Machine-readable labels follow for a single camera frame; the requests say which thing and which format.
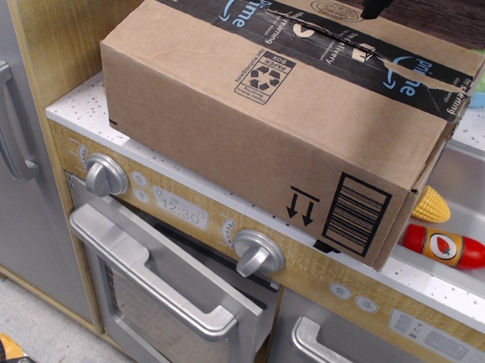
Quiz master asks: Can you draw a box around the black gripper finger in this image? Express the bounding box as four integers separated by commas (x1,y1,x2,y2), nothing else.
360,0,394,20

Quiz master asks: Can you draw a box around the large brown cardboard box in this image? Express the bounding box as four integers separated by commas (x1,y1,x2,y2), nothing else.
101,0,485,269

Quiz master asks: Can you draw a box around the yellow toy corn cob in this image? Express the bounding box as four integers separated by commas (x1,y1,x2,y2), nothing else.
411,185,451,224

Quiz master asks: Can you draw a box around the red toy ketchup bottle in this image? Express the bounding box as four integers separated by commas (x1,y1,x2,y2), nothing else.
401,224,485,271

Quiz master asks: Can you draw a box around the silver right oven knob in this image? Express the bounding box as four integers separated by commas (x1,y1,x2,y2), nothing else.
233,229,285,277

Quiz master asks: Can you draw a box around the silver oven knob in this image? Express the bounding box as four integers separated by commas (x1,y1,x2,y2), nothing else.
233,229,285,277
85,153,130,198

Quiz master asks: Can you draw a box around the silver left oven knob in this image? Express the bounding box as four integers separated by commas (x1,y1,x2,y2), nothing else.
85,153,130,198

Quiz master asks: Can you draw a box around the silver dishwasher door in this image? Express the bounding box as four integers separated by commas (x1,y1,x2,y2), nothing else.
267,289,425,363

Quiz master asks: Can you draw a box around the silver oven door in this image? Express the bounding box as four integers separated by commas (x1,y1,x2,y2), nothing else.
70,204,279,363

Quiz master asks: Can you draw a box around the grey toy fridge door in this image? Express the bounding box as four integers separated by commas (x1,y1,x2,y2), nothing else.
0,0,96,328

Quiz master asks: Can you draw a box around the yellow object at floor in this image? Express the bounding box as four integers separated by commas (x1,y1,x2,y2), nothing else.
0,333,24,360

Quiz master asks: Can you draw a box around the silver fridge door handle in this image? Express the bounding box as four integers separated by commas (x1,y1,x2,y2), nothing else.
0,60,40,182

